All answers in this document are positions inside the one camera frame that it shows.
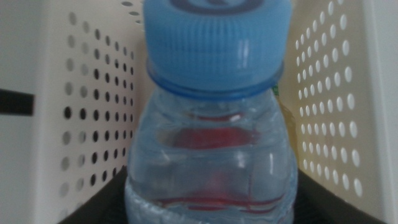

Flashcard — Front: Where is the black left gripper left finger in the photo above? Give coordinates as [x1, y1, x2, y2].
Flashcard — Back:
[58, 167, 129, 224]

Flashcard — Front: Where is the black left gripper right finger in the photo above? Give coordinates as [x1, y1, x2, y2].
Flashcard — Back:
[294, 170, 388, 224]

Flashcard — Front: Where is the clear water bottle blue cap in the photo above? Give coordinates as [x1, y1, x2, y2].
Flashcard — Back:
[124, 0, 299, 224]

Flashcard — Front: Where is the white perforated plastic basket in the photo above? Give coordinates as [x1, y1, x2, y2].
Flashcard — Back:
[0, 0, 398, 224]

